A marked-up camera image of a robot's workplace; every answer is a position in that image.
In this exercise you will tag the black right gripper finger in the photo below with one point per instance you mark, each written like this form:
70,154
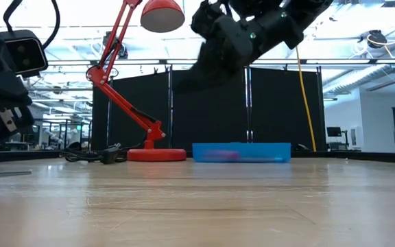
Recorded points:
207,68

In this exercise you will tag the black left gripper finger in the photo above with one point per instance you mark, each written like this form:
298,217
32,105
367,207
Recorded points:
2,94

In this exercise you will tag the blue plastic supply box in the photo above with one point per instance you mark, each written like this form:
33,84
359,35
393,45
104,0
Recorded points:
259,152

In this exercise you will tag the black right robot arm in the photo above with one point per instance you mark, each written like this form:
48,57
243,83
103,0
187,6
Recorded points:
307,17

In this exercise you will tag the black partition panel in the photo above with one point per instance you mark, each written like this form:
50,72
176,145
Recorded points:
139,89
211,120
279,109

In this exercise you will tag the red desk lamp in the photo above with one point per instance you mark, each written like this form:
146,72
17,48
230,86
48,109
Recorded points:
156,155

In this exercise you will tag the small dark monitor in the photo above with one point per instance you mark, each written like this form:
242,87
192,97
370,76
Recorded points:
334,131

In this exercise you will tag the black table frame rail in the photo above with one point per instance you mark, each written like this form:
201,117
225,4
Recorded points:
12,156

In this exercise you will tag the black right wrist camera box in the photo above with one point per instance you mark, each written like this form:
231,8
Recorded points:
233,41

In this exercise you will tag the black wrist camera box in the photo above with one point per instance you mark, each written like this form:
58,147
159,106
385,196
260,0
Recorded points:
233,41
26,55

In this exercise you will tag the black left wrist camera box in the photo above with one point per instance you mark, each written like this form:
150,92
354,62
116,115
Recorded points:
26,55

